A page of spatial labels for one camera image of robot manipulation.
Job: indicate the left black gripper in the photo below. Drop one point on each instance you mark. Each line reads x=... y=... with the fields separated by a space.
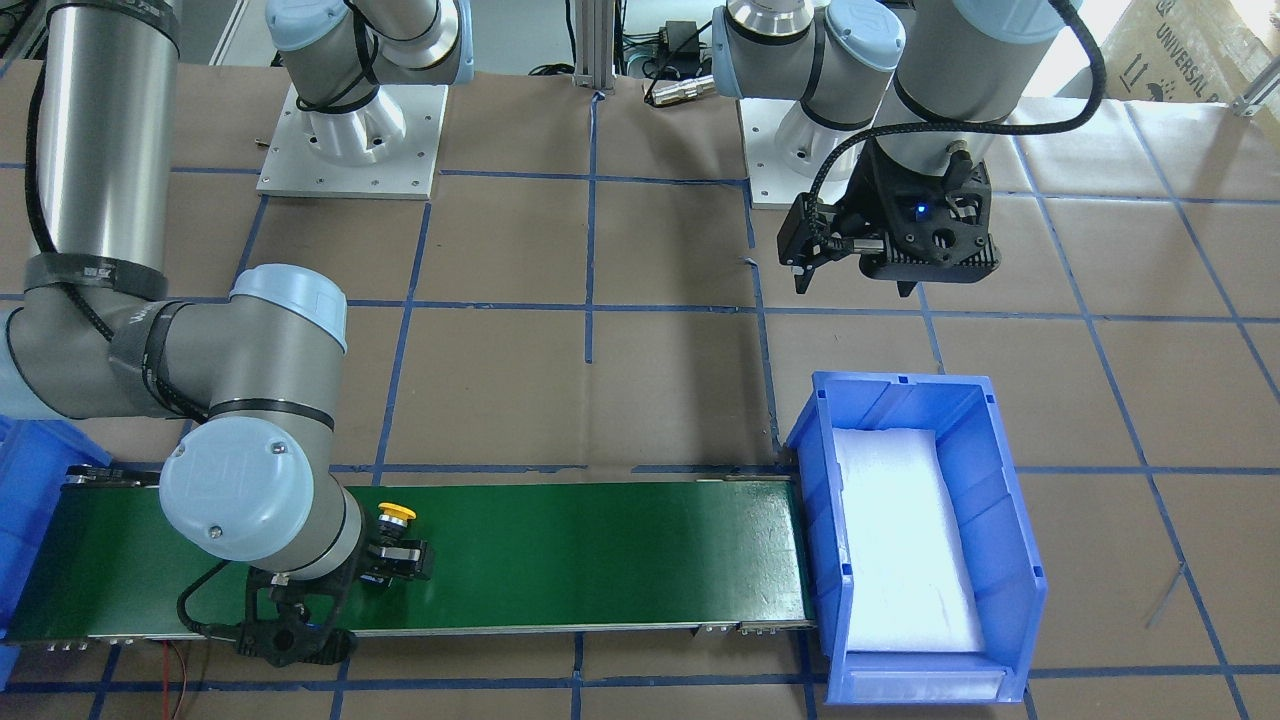
x=866 y=203

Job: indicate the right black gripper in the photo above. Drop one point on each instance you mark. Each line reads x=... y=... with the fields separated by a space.
x=403 y=561

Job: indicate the yellow push button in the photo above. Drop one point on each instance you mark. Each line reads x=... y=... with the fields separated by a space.
x=392 y=524

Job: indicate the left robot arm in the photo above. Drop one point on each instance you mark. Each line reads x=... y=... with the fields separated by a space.
x=914 y=108

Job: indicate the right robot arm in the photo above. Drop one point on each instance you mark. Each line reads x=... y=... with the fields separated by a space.
x=97 y=337

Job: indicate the black power adapter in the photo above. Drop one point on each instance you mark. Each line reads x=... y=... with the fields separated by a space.
x=679 y=39

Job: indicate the green conveyor belt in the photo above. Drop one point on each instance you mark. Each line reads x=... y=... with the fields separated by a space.
x=553 y=558

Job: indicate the blue bin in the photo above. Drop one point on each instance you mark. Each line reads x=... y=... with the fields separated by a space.
x=35 y=456
x=999 y=547

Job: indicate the white foam pad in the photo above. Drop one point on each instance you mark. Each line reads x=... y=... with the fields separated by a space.
x=911 y=591

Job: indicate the aluminium frame post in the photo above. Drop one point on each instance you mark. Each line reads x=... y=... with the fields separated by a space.
x=594 y=23

